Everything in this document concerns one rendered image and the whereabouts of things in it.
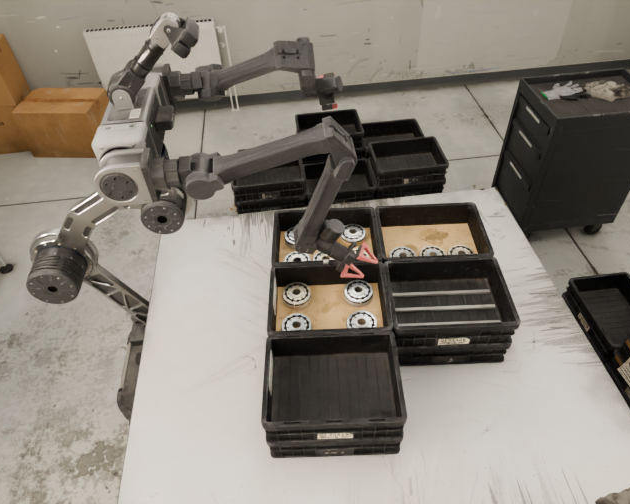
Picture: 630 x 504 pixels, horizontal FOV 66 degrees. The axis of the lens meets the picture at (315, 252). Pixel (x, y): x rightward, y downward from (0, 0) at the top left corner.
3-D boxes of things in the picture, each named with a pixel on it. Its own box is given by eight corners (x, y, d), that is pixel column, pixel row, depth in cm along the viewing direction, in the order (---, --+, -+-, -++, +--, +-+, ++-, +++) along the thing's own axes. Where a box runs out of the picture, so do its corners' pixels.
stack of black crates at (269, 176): (243, 247, 294) (230, 187, 262) (242, 214, 315) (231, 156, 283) (309, 240, 296) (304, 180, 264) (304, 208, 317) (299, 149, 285)
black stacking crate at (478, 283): (391, 350, 161) (394, 330, 153) (381, 283, 182) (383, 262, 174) (512, 346, 160) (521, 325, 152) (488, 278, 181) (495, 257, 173)
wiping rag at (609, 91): (592, 103, 255) (594, 98, 252) (571, 84, 270) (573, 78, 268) (644, 98, 256) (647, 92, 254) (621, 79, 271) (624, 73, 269)
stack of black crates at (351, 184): (309, 239, 296) (306, 195, 272) (304, 207, 317) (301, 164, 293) (374, 232, 298) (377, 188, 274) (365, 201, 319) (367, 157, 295)
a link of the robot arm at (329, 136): (341, 105, 122) (348, 131, 117) (354, 143, 133) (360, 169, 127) (180, 157, 130) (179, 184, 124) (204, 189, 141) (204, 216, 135)
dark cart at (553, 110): (512, 248, 303) (557, 119, 239) (486, 202, 335) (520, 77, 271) (605, 238, 306) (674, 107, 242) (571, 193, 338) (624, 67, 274)
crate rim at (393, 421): (261, 431, 134) (260, 427, 132) (267, 339, 155) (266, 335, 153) (407, 425, 133) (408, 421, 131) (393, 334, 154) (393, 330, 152)
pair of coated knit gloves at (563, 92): (548, 103, 257) (549, 98, 255) (533, 86, 270) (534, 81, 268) (593, 99, 258) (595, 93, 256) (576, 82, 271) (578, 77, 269)
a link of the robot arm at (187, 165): (172, 157, 127) (171, 171, 124) (211, 153, 128) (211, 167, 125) (181, 181, 135) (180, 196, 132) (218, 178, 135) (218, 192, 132)
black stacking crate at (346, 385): (266, 445, 141) (261, 427, 133) (270, 356, 162) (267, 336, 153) (403, 440, 140) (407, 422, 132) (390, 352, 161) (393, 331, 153)
